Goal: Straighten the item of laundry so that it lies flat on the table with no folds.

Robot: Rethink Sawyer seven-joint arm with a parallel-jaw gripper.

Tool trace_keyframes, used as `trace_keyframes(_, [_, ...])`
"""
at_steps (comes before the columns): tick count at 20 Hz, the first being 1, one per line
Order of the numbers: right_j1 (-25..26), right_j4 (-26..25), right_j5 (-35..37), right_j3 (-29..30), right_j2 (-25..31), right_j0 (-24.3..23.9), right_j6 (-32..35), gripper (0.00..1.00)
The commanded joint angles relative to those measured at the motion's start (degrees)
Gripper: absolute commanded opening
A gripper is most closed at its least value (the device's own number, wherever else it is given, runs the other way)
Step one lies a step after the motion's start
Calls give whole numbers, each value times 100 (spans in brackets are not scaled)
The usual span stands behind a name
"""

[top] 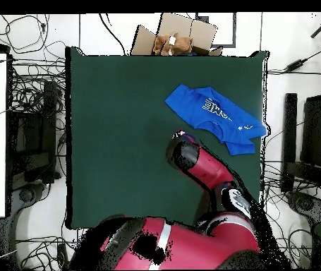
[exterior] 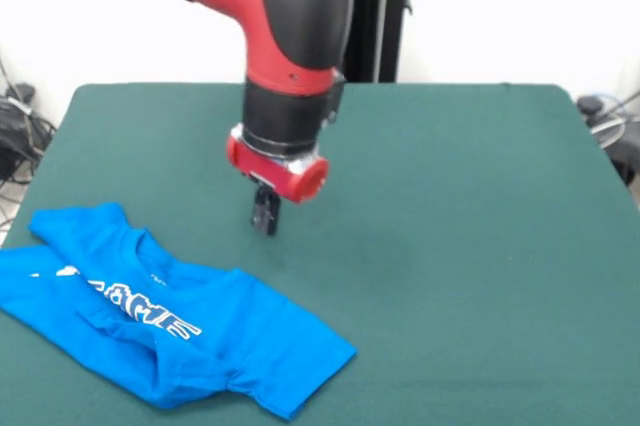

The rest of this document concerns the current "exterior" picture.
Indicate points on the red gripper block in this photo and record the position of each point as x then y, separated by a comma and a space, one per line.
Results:
275, 171

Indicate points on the blue laundry item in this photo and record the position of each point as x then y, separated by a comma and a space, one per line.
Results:
250, 346

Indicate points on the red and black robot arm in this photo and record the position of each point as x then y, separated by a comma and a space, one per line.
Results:
280, 21

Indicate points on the dark green table cloth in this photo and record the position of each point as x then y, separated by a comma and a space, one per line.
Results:
500, 296

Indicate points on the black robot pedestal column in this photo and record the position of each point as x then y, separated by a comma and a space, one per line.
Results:
380, 21

